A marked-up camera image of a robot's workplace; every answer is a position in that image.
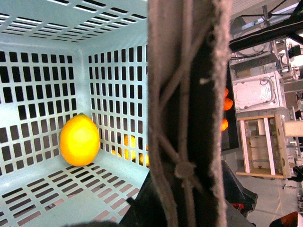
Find yellow lemon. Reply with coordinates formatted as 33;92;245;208
60;113;100;166

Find brown basket handle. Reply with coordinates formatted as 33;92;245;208
148;0;231;227

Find light blue plastic basket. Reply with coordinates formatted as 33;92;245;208
0;0;149;227

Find yellow fruits behind basket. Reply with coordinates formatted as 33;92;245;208
111;134;150;167

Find orange fruit pile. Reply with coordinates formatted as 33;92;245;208
221;88;233;132

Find white appliance box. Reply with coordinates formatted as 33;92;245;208
232;71;286;113

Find black metal beam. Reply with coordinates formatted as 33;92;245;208
229;20;303;52

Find wooden white frame crate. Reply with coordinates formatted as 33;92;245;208
236;114;292;179

